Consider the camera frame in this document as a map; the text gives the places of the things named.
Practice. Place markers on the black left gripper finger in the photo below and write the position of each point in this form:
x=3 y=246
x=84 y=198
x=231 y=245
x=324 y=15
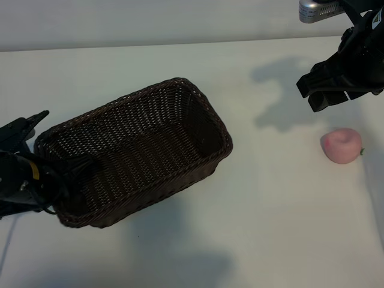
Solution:
x=36 y=120
x=79 y=166

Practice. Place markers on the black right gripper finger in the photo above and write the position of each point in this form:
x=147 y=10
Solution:
x=324 y=79
x=330 y=100

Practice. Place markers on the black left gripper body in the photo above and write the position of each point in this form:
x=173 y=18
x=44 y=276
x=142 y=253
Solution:
x=18 y=150

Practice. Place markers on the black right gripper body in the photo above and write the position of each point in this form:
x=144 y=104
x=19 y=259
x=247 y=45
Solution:
x=363 y=60

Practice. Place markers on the pink peach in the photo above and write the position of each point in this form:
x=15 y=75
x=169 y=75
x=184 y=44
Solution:
x=342 y=147

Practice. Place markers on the dark brown wicker basket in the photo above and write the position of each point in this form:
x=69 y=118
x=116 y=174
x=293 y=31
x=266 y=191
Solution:
x=135 y=135

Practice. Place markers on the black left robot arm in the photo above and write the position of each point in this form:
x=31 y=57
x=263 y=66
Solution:
x=12 y=198

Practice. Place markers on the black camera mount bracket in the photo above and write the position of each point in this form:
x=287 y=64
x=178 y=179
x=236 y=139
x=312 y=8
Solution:
x=354 y=16

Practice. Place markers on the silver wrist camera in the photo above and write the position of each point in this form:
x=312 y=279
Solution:
x=318 y=10

